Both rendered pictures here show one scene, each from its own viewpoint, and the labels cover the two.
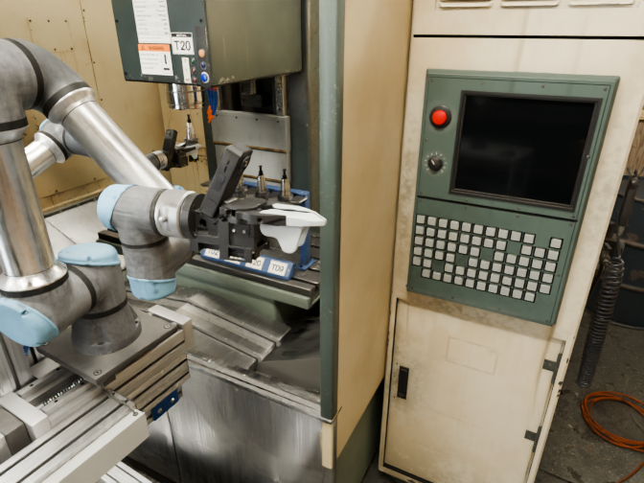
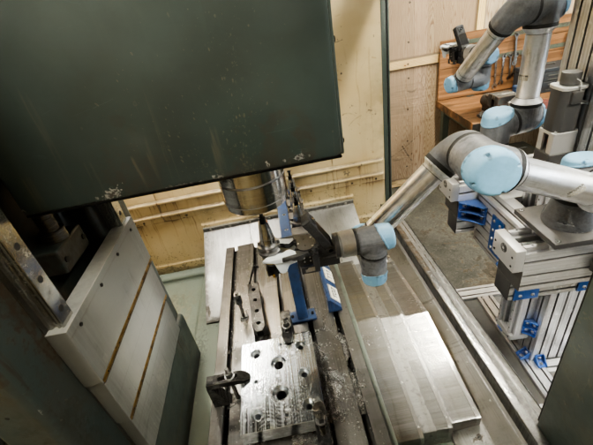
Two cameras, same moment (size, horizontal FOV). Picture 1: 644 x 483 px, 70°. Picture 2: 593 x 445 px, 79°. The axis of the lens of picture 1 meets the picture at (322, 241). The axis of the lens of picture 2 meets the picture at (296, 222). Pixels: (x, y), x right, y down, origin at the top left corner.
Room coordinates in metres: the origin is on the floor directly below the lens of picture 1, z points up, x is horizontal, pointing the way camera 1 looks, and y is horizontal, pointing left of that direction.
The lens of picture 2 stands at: (2.35, 1.32, 1.91)
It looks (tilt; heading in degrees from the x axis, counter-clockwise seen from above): 32 degrees down; 242
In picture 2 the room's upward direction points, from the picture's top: 11 degrees counter-clockwise
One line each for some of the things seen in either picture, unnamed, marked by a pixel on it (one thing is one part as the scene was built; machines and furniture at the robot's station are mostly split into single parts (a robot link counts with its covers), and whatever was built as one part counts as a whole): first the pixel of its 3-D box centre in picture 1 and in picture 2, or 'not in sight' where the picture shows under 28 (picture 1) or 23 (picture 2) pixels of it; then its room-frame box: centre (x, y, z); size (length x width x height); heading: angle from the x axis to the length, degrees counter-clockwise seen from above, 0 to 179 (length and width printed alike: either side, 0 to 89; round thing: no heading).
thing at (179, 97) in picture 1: (185, 92); (251, 177); (2.05, 0.59, 1.57); 0.16 x 0.16 x 0.12
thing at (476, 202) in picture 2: not in sight; (471, 213); (1.05, 0.54, 0.98); 0.09 x 0.09 x 0.09; 59
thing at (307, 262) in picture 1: (305, 233); not in sight; (1.73, 0.07, 1.05); 0.10 x 0.05 x 0.30; 153
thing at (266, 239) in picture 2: (190, 129); (265, 232); (2.05, 0.58, 1.41); 0.04 x 0.04 x 0.07
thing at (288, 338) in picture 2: not in sight; (288, 331); (2.04, 0.54, 0.97); 0.13 x 0.03 x 0.15; 63
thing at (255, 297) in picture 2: not in sight; (258, 311); (2.06, 0.35, 0.93); 0.26 x 0.05 x 0.06; 68
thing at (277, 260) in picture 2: not in sight; (281, 264); (2.04, 0.62, 1.32); 0.09 x 0.03 x 0.06; 166
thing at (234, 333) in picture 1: (181, 321); (392, 327); (1.60, 0.59, 0.70); 0.90 x 0.30 x 0.16; 63
